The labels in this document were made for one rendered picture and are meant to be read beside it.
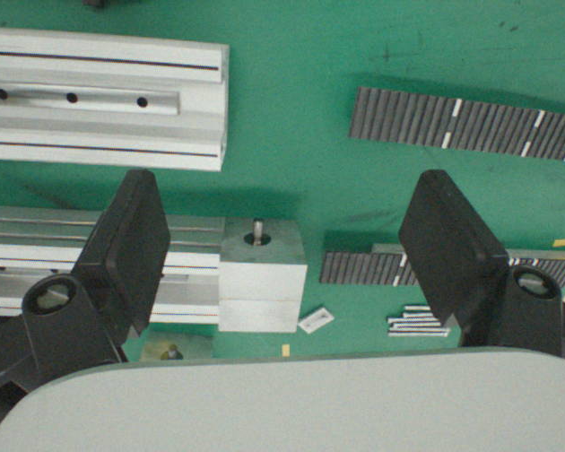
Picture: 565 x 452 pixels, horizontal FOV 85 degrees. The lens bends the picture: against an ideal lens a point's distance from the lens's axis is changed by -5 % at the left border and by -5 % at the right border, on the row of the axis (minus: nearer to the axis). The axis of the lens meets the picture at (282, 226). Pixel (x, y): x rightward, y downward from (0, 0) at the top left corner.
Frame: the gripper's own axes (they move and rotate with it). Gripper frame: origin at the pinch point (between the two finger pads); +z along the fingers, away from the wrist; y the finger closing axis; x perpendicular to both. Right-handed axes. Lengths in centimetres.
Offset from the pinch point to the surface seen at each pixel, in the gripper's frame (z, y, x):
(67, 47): 18.6, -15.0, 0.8
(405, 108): 23.0, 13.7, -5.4
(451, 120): 22.6, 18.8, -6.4
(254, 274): 13.5, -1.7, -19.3
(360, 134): 22.6, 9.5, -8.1
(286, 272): 13.6, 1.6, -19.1
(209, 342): 17.3, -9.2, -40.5
